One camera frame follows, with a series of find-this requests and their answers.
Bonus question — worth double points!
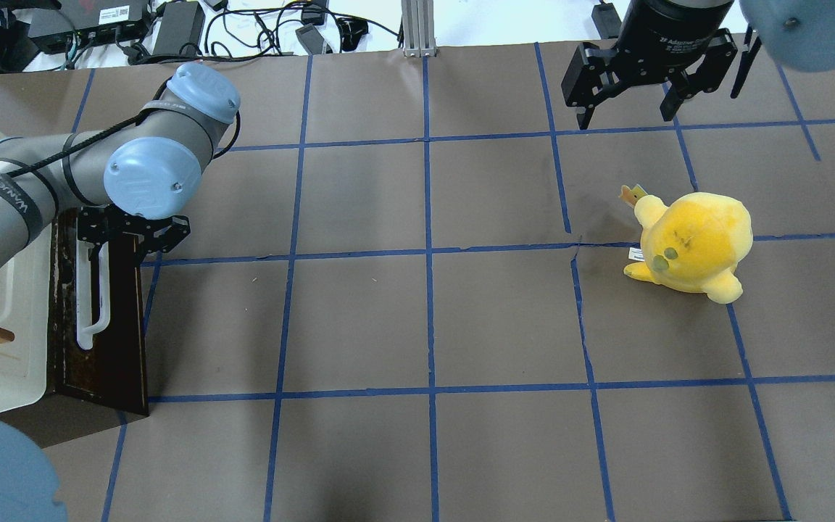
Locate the yellow plush duck toy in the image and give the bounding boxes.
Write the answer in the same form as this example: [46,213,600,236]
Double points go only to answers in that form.
[620,185,755,305]

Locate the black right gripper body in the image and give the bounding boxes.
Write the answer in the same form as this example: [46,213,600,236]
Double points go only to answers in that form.
[561,1,738,109]

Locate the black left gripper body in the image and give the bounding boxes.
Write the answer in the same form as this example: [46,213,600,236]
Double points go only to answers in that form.
[77,206,191,262]

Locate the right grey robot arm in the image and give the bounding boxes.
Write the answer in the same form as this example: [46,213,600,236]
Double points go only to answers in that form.
[561,1,835,130]

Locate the aluminium frame post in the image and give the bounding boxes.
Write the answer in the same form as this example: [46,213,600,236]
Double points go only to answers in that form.
[400,0,439,57]

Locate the white plastic storage box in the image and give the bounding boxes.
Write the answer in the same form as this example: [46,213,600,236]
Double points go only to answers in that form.
[0,228,51,413]

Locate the white drawer handle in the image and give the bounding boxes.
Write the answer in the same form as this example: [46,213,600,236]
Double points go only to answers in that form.
[74,240,112,351]

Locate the black power adapter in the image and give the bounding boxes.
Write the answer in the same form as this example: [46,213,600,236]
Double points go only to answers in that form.
[151,1,205,57]

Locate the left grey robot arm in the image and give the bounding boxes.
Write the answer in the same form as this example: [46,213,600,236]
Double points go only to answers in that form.
[0,62,241,268]

